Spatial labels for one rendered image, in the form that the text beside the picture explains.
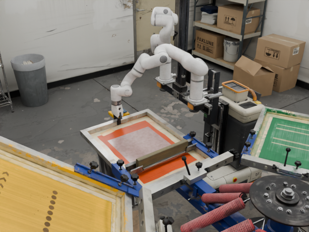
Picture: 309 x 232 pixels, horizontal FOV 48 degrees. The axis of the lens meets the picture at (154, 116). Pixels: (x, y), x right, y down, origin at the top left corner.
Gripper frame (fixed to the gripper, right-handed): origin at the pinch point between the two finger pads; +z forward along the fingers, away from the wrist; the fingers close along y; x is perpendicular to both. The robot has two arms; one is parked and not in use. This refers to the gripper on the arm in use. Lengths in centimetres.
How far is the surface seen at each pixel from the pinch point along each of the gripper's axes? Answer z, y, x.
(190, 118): 102, 102, -166
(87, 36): 34, 308, -118
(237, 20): 12, 188, -332
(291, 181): -34, -137, -11
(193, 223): -17, -120, 29
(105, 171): 27.5, -15.9, 20.6
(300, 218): -34, -152, 5
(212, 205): -7, -110, 7
